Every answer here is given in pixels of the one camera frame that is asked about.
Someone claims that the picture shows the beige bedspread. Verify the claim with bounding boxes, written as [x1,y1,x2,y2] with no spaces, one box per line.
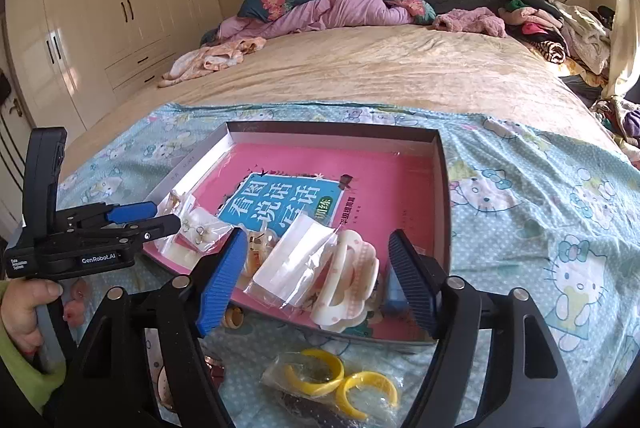
[57,24,631,189]

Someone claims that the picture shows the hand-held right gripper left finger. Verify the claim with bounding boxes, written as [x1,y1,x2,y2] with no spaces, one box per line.
[55,227,249,428]

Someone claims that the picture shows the small blue box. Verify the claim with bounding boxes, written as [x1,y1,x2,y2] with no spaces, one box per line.
[382,258,417,315]

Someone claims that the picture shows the purple garment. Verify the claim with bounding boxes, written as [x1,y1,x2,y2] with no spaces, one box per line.
[592,98,640,150]

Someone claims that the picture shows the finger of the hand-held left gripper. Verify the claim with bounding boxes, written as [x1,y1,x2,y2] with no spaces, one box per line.
[56,201,159,230]
[66,213,182,250]

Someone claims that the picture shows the purple quilt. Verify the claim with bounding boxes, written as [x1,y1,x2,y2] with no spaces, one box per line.
[200,0,426,46]

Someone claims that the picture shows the grey cardboard box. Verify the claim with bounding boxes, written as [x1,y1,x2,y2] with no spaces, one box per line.
[142,121,453,354]

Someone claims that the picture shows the pile of clothes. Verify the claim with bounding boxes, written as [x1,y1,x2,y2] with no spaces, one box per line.
[500,0,613,76]

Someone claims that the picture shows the clear plastic bag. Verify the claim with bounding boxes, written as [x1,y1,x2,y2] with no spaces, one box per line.
[245,210,341,309]

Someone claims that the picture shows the person's left hand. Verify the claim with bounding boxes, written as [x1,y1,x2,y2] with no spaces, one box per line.
[0,280,64,358]

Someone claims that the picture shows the small floral pillow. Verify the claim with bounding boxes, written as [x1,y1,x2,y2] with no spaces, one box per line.
[382,0,437,26]

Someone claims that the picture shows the dark hair clip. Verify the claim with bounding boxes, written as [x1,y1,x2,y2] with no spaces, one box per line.
[280,390,352,428]

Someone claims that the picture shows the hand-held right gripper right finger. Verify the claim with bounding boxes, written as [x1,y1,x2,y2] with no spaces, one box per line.
[388,228,587,428]

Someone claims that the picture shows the pink book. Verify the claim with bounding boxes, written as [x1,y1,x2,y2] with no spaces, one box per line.
[192,143,441,341]

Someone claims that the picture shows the cream hair claw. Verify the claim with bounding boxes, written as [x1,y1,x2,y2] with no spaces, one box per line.
[312,228,384,334]

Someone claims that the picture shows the flower earring card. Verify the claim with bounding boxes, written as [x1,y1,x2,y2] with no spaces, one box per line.
[154,190,236,269]

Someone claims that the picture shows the pearl bow hair clip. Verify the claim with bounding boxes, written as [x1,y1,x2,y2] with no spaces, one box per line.
[242,228,281,281]

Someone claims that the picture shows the cream door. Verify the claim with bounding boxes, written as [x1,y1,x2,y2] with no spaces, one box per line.
[0,23,37,234]

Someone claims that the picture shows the pink fuzzy garment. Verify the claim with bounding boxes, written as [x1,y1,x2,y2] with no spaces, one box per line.
[432,7,508,39]

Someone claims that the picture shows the yellow bangle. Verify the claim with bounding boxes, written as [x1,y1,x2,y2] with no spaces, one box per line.
[336,370,400,420]
[284,348,346,397]

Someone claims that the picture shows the peach garment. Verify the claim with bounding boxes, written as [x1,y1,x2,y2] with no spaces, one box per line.
[157,36,267,89]

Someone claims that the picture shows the cream curtain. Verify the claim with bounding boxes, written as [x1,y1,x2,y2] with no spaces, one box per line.
[600,0,640,104]

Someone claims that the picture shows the clear bangle bag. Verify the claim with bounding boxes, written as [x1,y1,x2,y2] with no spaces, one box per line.
[260,347,407,428]

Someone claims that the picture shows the cat print blanket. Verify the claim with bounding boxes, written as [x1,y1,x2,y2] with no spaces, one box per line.
[57,100,640,428]

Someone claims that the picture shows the cream wardrobe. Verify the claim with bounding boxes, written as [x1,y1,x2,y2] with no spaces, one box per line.
[5,0,223,144]

